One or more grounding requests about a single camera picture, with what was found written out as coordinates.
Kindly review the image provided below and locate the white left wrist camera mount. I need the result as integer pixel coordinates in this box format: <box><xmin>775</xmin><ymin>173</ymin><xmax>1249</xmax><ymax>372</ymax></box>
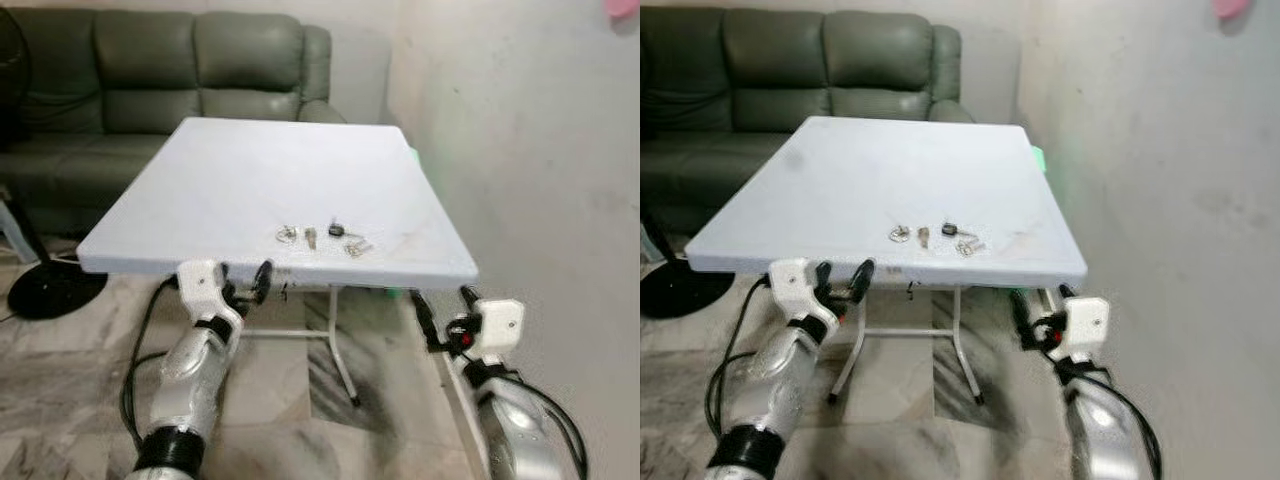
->
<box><xmin>175</xmin><ymin>259</ymin><xmax>247</xmax><ymax>327</ymax></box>
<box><xmin>768</xmin><ymin>257</ymin><xmax>840</xmax><ymax>324</ymax></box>

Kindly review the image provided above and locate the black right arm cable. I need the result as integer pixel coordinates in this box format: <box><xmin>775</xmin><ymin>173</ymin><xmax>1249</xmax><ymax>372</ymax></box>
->
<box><xmin>495</xmin><ymin>366</ymin><xmax>589</xmax><ymax>480</ymax></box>
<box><xmin>1085</xmin><ymin>366</ymin><xmax>1164</xmax><ymax>480</ymax></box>

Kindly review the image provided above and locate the white folding table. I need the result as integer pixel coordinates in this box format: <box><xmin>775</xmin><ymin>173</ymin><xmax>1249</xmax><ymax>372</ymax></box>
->
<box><xmin>77</xmin><ymin>117</ymin><xmax>481</xmax><ymax>407</ymax></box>
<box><xmin>684</xmin><ymin>115</ymin><xmax>1089</xmax><ymax>407</ymax></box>

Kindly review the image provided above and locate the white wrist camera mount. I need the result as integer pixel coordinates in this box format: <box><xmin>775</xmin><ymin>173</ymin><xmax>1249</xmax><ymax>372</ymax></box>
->
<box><xmin>1062</xmin><ymin>296</ymin><xmax>1112</xmax><ymax>364</ymax></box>
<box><xmin>768</xmin><ymin>257</ymin><xmax>840</xmax><ymax>324</ymax></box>
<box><xmin>175</xmin><ymin>259</ymin><xmax>247</xmax><ymax>327</ymax></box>
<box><xmin>470</xmin><ymin>298</ymin><xmax>527</xmax><ymax>365</ymax></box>

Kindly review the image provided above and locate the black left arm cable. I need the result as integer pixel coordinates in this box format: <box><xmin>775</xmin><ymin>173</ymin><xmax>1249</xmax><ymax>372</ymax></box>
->
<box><xmin>704</xmin><ymin>276</ymin><xmax>773</xmax><ymax>441</ymax></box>
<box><xmin>119</xmin><ymin>278</ymin><xmax>181</xmax><ymax>453</ymax></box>

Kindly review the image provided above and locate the dark green leather sofa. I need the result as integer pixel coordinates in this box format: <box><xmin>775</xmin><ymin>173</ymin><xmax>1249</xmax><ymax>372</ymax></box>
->
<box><xmin>0</xmin><ymin>8</ymin><xmax>347</xmax><ymax>237</ymax></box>
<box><xmin>640</xmin><ymin>8</ymin><xmax>977</xmax><ymax>237</ymax></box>

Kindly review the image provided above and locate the black standing fan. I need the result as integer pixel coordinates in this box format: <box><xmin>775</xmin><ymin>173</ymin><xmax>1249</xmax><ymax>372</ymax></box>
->
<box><xmin>640</xmin><ymin>212</ymin><xmax>737</xmax><ymax>321</ymax></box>
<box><xmin>0</xmin><ymin>8</ymin><xmax>109</xmax><ymax>322</ymax></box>

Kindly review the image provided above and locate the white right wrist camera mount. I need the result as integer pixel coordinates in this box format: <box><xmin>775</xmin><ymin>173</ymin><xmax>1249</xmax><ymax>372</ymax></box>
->
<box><xmin>1062</xmin><ymin>296</ymin><xmax>1112</xmax><ymax>364</ymax></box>
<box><xmin>470</xmin><ymin>298</ymin><xmax>527</xmax><ymax>365</ymax></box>

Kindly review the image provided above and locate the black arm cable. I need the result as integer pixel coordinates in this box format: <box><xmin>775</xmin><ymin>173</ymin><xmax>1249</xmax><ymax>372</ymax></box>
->
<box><xmin>1085</xmin><ymin>366</ymin><xmax>1164</xmax><ymax>480</ymax></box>
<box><xmin>119</xmin><ymin>278</ymin><xmax>181</xmax><ymax>453</ymax></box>
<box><xmin>704</xmin><ymin>276</ymin><xmax>773</xmax><ymax>441</ymax></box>
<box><xmin>495</xmin><ymin>366</ymin><xmax>589</xmax><ymax>480</ymax></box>

